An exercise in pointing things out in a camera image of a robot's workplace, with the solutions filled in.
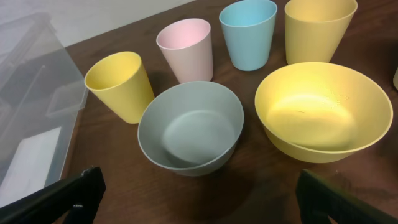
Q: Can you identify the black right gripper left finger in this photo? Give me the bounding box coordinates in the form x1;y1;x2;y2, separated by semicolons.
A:
1;167;106;223

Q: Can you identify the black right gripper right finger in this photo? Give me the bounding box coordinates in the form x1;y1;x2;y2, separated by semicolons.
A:
295;169;397;224

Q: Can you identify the white label in container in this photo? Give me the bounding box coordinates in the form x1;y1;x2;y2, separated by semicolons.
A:
1;127;61;207

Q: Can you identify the clear plastic storage container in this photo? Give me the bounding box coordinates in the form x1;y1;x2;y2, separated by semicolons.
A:
0;12;88;208

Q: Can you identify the yellow plastic bowl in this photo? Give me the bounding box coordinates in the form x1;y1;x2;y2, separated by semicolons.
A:
254;62;393;163

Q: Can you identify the yellow plastic cup left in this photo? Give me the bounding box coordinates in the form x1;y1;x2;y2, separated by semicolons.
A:
85;51;154;124

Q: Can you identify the yellow plastic cup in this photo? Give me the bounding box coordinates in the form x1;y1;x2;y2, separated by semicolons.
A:
85;51;154;124
284;0;358;65

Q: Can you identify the grey plastic bowl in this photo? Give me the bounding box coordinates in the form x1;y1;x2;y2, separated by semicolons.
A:
137;81;244;177

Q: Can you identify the cream plastic cup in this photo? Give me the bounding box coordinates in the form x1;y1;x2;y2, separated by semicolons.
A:
393;68;398;90

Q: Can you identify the yellow plastic cup right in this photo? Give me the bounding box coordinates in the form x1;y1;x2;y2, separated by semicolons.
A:
284;0;358;65

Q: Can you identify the light blue plastic cup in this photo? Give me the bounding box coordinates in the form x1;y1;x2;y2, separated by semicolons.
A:
219;0;277;71

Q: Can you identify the pink plastic cup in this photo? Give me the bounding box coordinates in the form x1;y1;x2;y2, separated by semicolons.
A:
156;18;213;83

